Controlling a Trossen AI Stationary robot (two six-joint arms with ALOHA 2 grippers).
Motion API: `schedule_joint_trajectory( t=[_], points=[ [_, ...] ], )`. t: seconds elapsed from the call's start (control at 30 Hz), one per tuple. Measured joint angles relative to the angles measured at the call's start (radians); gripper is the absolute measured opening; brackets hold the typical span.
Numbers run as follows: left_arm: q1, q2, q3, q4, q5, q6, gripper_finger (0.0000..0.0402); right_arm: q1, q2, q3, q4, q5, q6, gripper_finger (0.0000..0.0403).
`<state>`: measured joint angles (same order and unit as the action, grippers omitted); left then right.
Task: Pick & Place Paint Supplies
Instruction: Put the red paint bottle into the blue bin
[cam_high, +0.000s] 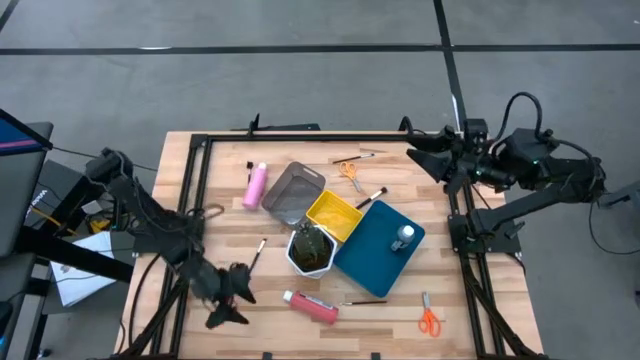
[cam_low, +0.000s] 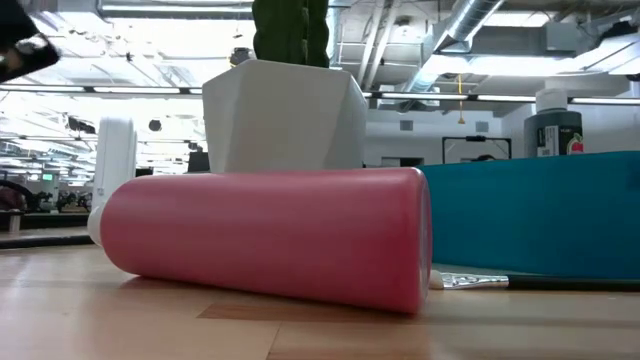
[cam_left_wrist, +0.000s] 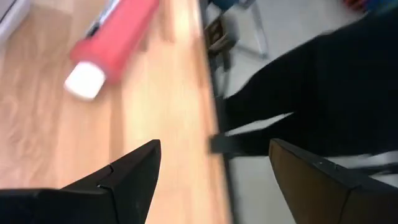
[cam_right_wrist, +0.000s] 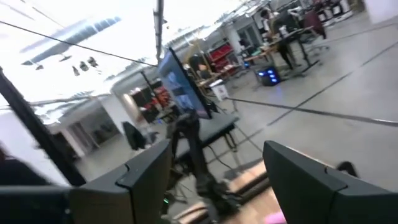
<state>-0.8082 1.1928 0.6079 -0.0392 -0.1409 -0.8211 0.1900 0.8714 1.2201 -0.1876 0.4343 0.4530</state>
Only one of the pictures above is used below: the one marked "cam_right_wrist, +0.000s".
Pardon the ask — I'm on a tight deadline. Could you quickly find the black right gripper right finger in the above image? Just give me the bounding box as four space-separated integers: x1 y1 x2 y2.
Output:
262 140 398 224

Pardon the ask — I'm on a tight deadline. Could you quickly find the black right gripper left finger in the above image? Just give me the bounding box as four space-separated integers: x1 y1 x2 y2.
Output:
70 139 172 224

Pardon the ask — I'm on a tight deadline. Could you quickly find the light pink paint bottle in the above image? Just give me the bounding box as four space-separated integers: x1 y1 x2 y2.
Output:
263 210 287 224

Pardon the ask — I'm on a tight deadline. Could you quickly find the black table clamp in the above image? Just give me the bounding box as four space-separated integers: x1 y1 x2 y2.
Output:
335 161 358 178

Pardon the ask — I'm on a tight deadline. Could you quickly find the black office chair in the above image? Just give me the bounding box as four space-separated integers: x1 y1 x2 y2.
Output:
121 121 147 151

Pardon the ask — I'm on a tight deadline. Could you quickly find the grey cart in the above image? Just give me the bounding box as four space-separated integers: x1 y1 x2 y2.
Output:
174 113 240 156

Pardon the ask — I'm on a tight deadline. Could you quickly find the flat monitor screen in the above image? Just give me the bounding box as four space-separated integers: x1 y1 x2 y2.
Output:
157 48 213 119

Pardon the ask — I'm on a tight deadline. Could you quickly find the computer tower with lights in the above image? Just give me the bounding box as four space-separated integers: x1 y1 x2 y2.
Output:
257 66 282 87

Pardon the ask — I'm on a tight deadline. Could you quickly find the white floor sign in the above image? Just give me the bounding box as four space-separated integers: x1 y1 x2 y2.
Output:
211 80 231 102

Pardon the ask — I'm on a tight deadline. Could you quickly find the red storage shelf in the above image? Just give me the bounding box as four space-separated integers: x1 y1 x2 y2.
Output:
207 42 234 73

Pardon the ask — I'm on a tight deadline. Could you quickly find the wooden-top desk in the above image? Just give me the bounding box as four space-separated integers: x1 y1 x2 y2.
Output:
244 26 321 74

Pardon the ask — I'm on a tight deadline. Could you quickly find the white pillar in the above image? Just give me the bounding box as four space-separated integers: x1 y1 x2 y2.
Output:
222 24 243 55

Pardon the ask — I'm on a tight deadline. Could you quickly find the black aluminium table frame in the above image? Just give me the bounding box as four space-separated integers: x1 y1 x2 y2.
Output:
174 174 271 224

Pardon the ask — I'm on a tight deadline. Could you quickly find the black camera gantry post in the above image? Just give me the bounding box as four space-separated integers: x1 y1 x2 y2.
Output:
0 67 86 187

